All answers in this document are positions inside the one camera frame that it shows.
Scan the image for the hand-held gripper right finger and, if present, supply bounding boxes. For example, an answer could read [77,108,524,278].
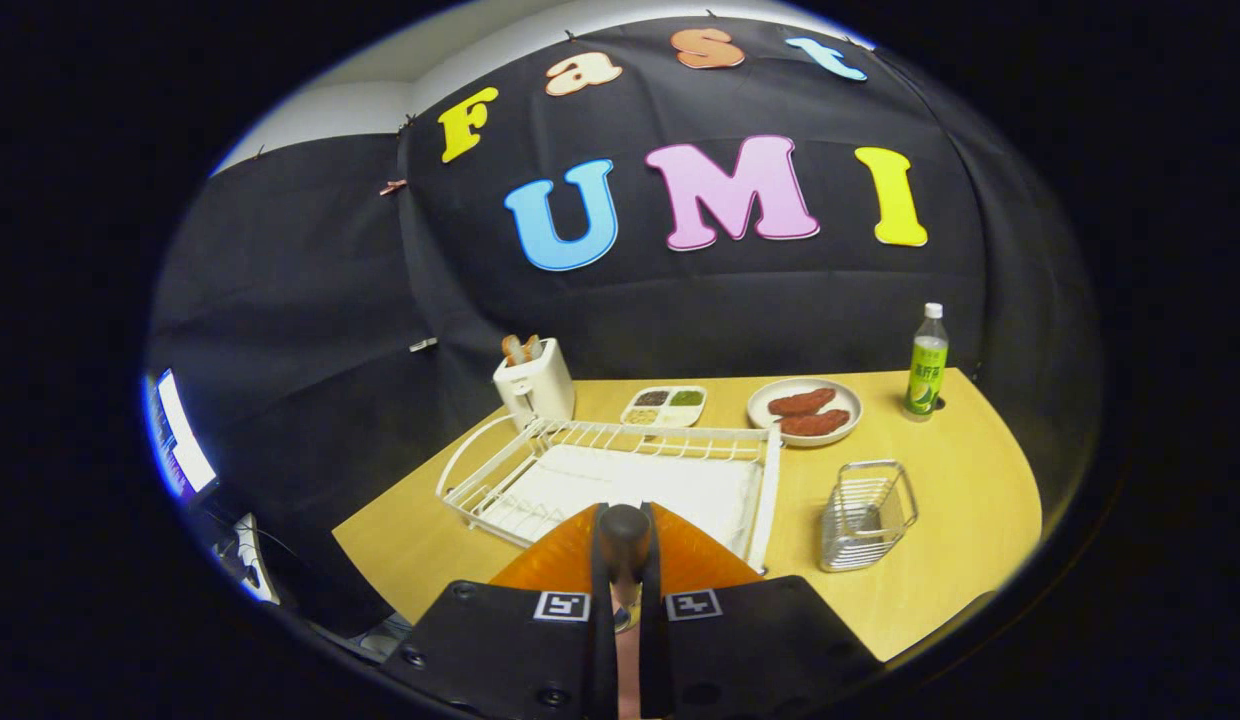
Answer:
[638,503,881,720]

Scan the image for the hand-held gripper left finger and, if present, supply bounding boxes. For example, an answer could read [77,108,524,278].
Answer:
[385,503,618,720]

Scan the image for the wooden handle spoon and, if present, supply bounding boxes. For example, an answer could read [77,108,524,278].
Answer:
[595,503,653,636]

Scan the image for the white wire dish rack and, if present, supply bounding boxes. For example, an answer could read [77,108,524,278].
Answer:
[437,413,784,576]

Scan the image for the silver wire basket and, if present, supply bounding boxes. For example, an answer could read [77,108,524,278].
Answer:
[820,459,919,573]

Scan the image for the beige plate with meat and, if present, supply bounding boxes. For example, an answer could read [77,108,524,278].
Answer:
[747,377,864,447]

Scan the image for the white drain tray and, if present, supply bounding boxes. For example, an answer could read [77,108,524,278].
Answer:
[480,445,763,561]

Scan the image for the white sectioned condiment tray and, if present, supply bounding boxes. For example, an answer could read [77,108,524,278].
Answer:
[621,385,709,429]

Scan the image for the white toaster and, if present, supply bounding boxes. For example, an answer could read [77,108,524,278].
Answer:
[492,338,577,429]

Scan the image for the brown meat piece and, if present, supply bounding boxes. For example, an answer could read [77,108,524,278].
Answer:
[779,409,851,437]
[768,388,838,417]

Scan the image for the green label drink bottle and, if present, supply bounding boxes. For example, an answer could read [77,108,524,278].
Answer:
[903,302,950,422]

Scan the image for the computer monitor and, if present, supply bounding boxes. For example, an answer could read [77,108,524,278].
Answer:
[143,368,219,501]

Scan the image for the black backdrop cloth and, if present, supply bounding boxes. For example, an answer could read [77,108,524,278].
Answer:
[145,15,1106,641]

